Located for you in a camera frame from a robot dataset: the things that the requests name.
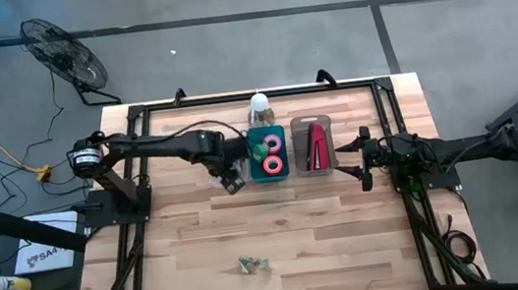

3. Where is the grey translucent plastic bin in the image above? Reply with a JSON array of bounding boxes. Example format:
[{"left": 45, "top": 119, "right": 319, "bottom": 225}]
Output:
[{"left": 288, "top": 111, "right": 341, "bottom": 180}]

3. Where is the clear plastic bottle white cap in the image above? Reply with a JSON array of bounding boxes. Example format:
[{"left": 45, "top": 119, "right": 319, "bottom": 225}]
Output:
[{"left": 245, "top": 90, "right": 277, "bottom": 129}]

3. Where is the black frame clamp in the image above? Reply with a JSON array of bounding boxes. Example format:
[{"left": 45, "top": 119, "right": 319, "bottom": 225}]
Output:
[
  {"left": 171, "top": 87, "right": 189, "bottom": 108},
  {"left": 314, "top": 66, "right": 339, "bottom": 90}
]

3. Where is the black floor fan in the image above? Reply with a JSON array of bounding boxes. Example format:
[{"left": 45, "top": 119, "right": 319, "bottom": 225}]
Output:
[{"left": 18, "top": 9, "right": 122, "bottom": 116}]

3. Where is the black stapler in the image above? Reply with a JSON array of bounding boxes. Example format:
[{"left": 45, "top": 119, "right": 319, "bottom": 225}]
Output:
[{"left": 303, "top": 126, "right": 318, "bottom": 173}]

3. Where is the grey staple remover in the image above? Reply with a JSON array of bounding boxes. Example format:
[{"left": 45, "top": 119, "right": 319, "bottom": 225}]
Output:
[{"left": 236, "top": 255, "right": 258, "bottom": 277}]

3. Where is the green tape roll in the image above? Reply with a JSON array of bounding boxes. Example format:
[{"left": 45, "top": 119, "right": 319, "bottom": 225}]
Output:
[{"left": 251, "top": 142, "right": 271, "bottom": 163}]

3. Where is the white paper sheet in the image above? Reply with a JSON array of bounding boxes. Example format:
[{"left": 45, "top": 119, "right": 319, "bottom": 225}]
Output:
[{"left": 7, "top": 209, "right": 86, "bottom": 277}]

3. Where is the yellow extension cord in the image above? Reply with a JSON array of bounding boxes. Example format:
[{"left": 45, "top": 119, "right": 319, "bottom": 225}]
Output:
[{"left": 0, "top": 122, "right": 54, "bottom": 188}]

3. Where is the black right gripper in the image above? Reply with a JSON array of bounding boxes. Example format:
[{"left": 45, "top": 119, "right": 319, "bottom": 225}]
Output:
[{"left": 330, "top": 123, "right": 392, "bottom": 196}]

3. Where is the yellow and white can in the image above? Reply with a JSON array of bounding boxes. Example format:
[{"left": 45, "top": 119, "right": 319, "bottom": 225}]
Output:
[{"left": 0, "top": 271, "right": 33, "bottom": 290}]

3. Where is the black aluminium table frame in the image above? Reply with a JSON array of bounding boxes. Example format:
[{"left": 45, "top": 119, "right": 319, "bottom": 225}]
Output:
[{"left": 49, "top": 62, "right": 493, "bottom": 290}]

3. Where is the red stapler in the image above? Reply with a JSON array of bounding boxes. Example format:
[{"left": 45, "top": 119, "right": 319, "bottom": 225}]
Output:
[{"left": 309, "top": 122, "right": 332, "bottom": 172}]

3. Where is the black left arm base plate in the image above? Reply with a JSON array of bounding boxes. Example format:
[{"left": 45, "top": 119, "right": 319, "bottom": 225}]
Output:
[{"left": 79, "top": 182, "right": 156, "bottom": 232}]

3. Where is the teal plastic bin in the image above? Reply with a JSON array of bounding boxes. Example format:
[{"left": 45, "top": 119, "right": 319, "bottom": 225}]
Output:
[{"left": 245, "top": 122, "right": 292, "bottom": 185}]

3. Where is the pink tape roll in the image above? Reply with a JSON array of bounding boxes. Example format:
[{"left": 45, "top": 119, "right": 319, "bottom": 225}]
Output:
[
  {"left": 260, "top": 153, "right": 286, "bottom": 177},
  {"left": 260, "top": 132, "right": 285, "bottom": 155}
]

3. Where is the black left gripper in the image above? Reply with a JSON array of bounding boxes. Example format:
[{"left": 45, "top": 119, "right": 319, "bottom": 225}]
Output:
[{"left": 198, "top": 129, "right": 254, "bottom": 198}]

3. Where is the black metal beam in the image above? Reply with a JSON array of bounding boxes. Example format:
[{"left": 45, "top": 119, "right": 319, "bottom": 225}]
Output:
[{"left": 0, "top": 190, "right": 90, "bottom": 262}]

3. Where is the black fan power cable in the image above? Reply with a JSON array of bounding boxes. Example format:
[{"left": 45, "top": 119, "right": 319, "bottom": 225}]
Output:
[{"left": 7, "top": 70, "right": 72, "bottom": 168}]

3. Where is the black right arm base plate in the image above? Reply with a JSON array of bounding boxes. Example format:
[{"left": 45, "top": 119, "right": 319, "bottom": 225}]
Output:
[{"left": 387, "top": 149, "right": 464, "bottom": 198}]

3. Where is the coiled black cable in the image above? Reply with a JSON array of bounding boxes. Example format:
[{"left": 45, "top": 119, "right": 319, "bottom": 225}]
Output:
[{"left": 438, "top": 209, "right": 484, "bottom": 286}]

